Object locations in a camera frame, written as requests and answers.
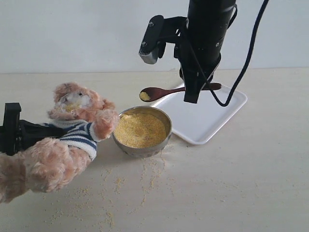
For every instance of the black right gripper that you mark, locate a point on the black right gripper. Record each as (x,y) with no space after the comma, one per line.
(197,51)

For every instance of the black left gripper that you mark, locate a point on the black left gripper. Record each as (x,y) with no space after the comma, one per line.
(18,135)

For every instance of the beige teddy bear striped sweater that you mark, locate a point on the beige teddy bear striped sweater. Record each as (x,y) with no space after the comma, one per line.
(51,163)

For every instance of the dark red wooden spoon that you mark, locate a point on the dark red wooden spoon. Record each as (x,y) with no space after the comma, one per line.
(151,94)

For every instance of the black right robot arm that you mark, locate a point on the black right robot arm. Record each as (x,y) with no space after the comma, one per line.
(218,14)

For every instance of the white rectangular plastic tray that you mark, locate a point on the white rectangular plastic tray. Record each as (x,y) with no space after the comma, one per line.
(197,123)

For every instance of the steel bowl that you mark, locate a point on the steel bowl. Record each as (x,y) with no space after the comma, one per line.
(142,142)

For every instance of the yellow millet grain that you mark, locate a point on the yellow millet grain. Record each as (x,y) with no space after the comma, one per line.
(140,130)

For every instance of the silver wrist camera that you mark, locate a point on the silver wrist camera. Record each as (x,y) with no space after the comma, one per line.
(149,50)

